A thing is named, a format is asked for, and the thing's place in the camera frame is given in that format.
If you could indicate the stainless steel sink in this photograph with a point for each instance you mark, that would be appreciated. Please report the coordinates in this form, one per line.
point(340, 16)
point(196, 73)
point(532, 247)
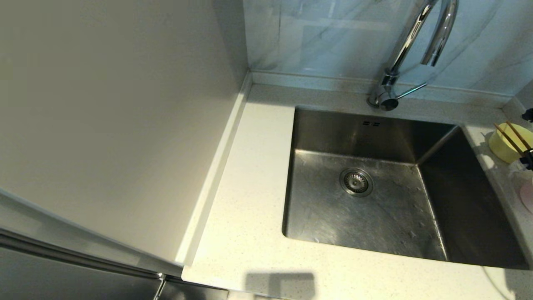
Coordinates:
point(374, 216)

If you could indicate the grey tall cabinet door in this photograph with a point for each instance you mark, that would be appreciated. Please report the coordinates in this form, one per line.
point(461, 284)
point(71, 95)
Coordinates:
point(62, 279)

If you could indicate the chrome gooseneck faucet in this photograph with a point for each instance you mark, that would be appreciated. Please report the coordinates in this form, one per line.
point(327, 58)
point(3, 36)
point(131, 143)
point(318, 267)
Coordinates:
point(410, 37)

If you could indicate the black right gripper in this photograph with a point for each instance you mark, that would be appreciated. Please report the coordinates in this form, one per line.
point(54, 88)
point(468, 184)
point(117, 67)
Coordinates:
point(529, 160)

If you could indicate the yellow plastic bowl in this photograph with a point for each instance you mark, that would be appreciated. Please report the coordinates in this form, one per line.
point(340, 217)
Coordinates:
point(501, 148)

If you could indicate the chrome cabinet trim strip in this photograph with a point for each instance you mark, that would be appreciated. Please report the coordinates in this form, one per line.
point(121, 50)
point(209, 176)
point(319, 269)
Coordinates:
point(83, 257)

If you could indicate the pale pink bowl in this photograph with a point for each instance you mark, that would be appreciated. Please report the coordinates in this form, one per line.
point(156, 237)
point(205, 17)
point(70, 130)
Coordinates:
point(528, 196)

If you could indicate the brown wooden chopstick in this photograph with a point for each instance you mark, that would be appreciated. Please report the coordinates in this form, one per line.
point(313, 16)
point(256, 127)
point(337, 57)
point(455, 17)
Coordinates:
point(518, 135)
point(509, 141)

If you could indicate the beige tall cabinet side panel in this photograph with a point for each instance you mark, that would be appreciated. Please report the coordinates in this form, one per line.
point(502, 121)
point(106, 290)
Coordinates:
point(104, 125)

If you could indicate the round metal sink strainer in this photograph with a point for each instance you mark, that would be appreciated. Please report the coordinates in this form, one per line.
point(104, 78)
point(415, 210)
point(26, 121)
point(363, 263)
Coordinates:
point(356, 182)

